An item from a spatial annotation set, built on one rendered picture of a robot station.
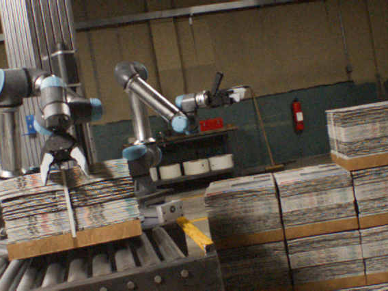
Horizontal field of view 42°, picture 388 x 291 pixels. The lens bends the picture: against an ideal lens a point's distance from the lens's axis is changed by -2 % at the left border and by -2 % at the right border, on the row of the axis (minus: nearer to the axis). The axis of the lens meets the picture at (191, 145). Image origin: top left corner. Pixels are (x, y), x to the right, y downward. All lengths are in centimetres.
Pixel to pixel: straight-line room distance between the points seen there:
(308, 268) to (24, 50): 156
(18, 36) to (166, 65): 625
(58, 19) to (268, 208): 130
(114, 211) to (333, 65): 836
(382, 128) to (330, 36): 766
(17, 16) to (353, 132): 156
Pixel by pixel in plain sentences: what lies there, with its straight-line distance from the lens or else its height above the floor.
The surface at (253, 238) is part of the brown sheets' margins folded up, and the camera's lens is 207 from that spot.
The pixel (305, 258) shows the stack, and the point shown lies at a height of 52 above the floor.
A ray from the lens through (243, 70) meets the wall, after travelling 899.
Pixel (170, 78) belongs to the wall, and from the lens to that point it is 860.
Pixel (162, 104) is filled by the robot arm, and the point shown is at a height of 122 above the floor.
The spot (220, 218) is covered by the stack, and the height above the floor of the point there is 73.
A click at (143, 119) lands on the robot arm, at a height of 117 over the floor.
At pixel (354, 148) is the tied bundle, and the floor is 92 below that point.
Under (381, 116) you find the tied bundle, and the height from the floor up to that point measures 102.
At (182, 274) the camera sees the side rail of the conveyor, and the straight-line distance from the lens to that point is 126.
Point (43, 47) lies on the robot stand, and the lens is 244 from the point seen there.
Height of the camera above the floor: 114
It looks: 3 degrees down
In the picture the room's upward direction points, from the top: 10 degrees counter-clockwise
